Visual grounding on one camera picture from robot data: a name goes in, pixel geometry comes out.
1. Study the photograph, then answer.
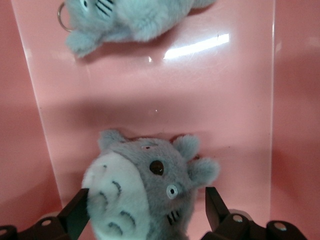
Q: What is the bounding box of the grey plush toy with keyring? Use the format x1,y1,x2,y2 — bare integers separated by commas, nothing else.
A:
56,0,218,59

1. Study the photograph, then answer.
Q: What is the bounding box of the pink plastic box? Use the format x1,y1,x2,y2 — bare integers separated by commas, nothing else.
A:
0,0,320,240

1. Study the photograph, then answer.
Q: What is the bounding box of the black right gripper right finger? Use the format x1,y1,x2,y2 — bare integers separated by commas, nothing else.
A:
202,186,309,240

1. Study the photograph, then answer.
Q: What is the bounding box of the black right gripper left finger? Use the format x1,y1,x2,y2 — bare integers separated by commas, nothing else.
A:
0,188,91,240

